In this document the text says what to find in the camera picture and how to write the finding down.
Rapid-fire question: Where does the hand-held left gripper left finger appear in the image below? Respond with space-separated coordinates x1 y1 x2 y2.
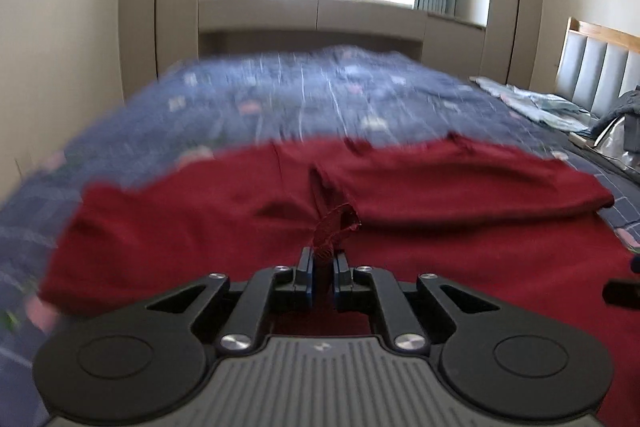
145 247 316 354

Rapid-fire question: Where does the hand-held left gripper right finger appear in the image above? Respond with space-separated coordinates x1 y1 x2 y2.
333 251 502 354

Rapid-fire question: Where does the dark red garment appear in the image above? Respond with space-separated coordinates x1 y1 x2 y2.
37 134 640 427

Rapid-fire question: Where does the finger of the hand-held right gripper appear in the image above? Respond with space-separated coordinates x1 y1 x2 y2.
602 253 640 308

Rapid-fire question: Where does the light blue patterned cloth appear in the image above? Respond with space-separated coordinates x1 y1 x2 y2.
470 77 593 132

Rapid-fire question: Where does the dark grey cloth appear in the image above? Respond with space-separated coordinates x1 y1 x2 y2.
590 89 640 142

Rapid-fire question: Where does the blue checked floral blanket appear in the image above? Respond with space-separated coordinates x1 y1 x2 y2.
0 44 640 427

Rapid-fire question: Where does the silver plastic bag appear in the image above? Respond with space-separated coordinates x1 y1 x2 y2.
587 114 640 185

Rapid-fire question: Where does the grey quilted mattress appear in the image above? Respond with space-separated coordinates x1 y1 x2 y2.
565 132 640 228

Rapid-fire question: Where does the grey padded wooden headboard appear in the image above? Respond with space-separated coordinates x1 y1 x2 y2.
554 17 640 118

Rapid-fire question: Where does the beige window seat cabinet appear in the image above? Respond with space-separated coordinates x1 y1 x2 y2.
197 0 487 60

